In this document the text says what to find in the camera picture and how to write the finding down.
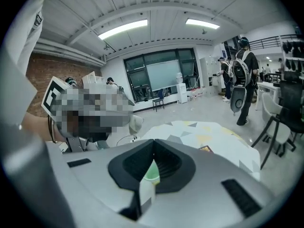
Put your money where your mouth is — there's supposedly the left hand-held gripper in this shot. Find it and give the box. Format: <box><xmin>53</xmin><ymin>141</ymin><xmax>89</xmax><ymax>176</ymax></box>
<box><xmin>41</xmin><ymin>76</ymin><xmax>135</xmax><ymax>153</ymax></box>

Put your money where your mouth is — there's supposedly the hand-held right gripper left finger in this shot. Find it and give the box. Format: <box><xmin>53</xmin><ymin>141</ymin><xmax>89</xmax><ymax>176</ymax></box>
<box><xmin>46</xmin><ymin>138</ymin><xmax>156</xmax><ymax>228</ymax></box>

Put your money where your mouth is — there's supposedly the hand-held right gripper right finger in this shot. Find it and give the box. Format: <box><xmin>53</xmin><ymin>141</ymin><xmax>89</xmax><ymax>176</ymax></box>
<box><xmin>142</xmin><ymin>139</ymin><xmax>288</xmax><ymax>228</ymax></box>

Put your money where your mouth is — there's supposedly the green paper cup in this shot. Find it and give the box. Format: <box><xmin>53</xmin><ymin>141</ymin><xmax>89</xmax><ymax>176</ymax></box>
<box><xmin>142</xmin><ymin>159</ymin><xmax>161</xmax><ymax>184</ymax></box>

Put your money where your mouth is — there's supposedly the person's left forearm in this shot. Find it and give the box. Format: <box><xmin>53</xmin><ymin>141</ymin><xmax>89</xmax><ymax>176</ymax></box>
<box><xmin>22</xmin><ymin>112</ymin><xmax>57</xmax><ymax>143</ymax></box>

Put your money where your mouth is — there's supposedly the white open shelf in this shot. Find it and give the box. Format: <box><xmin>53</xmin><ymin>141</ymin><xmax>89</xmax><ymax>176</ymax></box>
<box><xmin>82</xmin><ymin>71</ymin><xmax>104</xmax><ymax>85</ymax></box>

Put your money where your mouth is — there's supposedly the blue chair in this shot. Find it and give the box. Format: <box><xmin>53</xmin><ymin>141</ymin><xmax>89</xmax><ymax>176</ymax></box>
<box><xmin>152</xmin><ymin>88</ymin><xmax>165</xmax><ymax>113</ymax></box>

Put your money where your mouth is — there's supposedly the black framed window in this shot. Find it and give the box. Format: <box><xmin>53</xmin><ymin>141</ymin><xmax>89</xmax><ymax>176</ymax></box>
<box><xmin>123</xmin><ymin>48</ymin><xmax>199</xmax><ymax>103</ymax></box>

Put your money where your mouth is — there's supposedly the row of clear water bottles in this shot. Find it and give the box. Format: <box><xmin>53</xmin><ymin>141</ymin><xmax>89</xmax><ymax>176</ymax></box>
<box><xmin>190</xmin><ymin>89</ymin><xmax>205</xmax><ymax>101</ymax></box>

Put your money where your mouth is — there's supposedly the white water dispenser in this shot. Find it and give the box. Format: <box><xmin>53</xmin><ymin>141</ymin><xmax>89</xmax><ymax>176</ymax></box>
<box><xmin>175</xmin><ymin>72</ymin><xmax>189</xmax><ymax>104</ymax></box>

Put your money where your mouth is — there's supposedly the ceiling light strip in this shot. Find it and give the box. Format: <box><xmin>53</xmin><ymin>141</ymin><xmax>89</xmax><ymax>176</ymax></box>
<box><xmin>98</xmin><ymin>19</ymin><xmax>148</xmax><ymax>40</ymax></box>
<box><xmin>185</xmin><ymin>18</ymin><xmax>220</xmax><ymax>30</ymax></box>

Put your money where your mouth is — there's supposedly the grey chair with black legs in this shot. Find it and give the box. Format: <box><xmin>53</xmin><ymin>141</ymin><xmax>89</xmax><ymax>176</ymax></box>
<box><xmin>251</xmin><ymin>93</ymin><xmax>297</xmax><ymax>170</ymax></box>

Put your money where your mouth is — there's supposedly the white desk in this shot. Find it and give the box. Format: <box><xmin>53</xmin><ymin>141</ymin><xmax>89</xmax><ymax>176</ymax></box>
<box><xmin>255</xmin><ymin>81</ymin><xmax>283</xmax><ymax>111</ymax></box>

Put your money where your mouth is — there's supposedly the person's light shirt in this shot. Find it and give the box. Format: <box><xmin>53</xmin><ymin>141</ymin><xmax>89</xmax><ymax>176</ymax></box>
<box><xmin>7</xmin><ymin>0</ymin><xmax>53</xmax><ymax>76</ymax></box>

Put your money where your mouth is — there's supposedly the black railing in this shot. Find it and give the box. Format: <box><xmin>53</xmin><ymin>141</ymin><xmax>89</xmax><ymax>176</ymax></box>
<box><xmin>249</xmin><ymin>34</ymin><xmax>297</xmax><ymax>51</ymax></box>

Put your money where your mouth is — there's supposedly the shelf of black gear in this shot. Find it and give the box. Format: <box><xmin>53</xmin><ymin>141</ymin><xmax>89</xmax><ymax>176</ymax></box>
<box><xmin>281</xmin><ymin>39</ymin><xmax>304</xmax><ymax>80</ymax></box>

